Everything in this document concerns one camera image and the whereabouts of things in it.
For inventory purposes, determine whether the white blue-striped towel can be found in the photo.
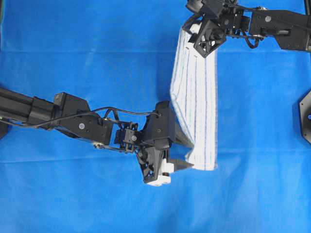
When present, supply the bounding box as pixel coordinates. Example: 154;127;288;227
170;29;218;170

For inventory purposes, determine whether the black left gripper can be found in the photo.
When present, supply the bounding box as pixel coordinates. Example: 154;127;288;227
137;100;194;186

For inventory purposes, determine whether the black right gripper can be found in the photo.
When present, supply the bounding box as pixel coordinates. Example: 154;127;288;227
182;0;225;42

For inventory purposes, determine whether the blue table cloth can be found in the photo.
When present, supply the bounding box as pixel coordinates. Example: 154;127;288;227
0;0;311;233

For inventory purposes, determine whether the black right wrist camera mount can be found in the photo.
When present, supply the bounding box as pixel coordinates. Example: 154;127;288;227
188;19;226;58

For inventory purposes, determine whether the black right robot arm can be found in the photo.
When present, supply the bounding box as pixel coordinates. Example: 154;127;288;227
182;0;311;58

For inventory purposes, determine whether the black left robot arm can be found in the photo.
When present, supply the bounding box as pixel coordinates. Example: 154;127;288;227
0;88;193;186

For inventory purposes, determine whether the black camera cable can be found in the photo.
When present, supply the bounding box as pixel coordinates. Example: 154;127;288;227
24;106;158;131

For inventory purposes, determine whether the black octagonal stand base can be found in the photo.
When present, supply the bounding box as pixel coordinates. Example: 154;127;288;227
292;89;311;146

